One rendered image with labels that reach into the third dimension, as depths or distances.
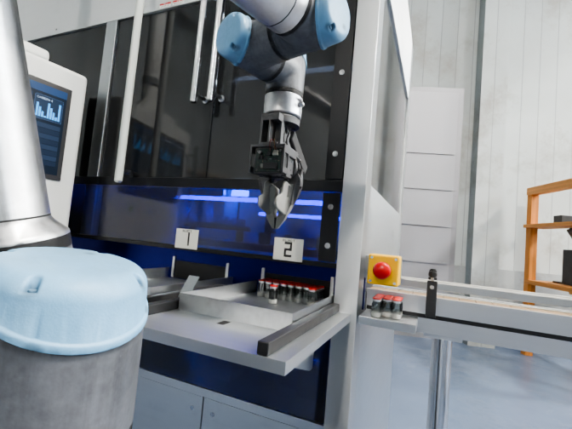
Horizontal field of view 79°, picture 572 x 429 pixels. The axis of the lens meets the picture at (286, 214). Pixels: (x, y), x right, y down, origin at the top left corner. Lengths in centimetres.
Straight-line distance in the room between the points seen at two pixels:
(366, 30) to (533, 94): 455
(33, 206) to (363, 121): 74
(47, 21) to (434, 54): 436
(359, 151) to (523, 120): 449
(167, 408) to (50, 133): 94
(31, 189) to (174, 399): 90
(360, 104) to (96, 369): 82
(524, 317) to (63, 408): 90
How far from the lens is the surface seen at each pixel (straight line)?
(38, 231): 41
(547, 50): 578
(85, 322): 28
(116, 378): 31
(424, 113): 486
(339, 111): 96
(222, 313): 73
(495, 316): 99
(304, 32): 55
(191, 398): 117
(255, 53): 63
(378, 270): 83
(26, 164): 42
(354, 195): 89
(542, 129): 539
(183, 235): 112
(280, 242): 94
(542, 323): 100
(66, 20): 185
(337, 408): 97
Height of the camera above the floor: 105
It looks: 4 degrees up
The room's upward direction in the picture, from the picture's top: 5 degrees clockwise
